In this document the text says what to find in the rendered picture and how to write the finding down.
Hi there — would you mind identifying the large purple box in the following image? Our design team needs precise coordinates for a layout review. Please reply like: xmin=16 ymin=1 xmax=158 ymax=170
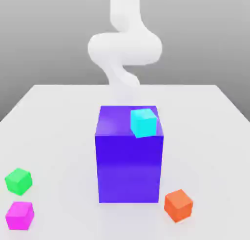
xmin=94 ymin=105 xmax=164 ymax=204

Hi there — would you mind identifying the small cyan cube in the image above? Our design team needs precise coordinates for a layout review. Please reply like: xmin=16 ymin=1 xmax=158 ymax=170
xmin=130 ymin=108 xmax=158 ymax=139

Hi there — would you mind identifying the small orange cube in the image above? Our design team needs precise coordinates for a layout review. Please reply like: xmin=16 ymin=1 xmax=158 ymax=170
xmin=164 ymin=189 xmax=194 ymax=223

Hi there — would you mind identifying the small green cube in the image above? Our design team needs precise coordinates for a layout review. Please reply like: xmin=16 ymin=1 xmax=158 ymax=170
xmin=4 ymin=168 xmax=33 ymax=196

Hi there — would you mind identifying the small magenta cube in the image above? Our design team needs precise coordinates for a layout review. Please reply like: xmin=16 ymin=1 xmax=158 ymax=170
xmin=5 ymin=201 xmax=35 ymax=231

